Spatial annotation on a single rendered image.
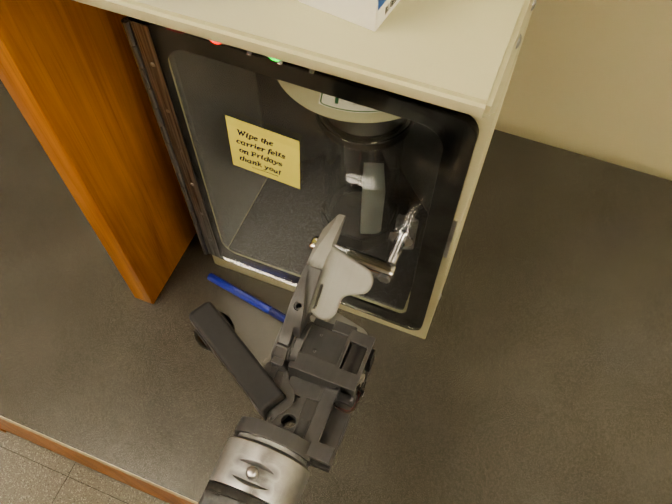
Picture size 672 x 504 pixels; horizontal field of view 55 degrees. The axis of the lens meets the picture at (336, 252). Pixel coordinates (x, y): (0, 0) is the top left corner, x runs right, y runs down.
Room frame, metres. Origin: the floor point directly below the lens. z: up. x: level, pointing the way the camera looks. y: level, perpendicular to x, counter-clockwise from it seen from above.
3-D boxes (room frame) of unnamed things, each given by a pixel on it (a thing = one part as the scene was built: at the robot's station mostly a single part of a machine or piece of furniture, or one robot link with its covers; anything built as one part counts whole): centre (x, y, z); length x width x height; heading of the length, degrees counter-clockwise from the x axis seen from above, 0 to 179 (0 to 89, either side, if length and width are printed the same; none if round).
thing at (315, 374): (0.18, 0.02, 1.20); 0.12 x 0.09 x 0.08; 158
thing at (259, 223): (0.38, 0.03, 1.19); 0.30 x 0.01 x 0.40; 67
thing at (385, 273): (0.33, -0.02, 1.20); 0.10 x 0.05 x 0.03; 67
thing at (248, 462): (0.11, 0.06, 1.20); 0.08 x 0.05 x 0.08; 68
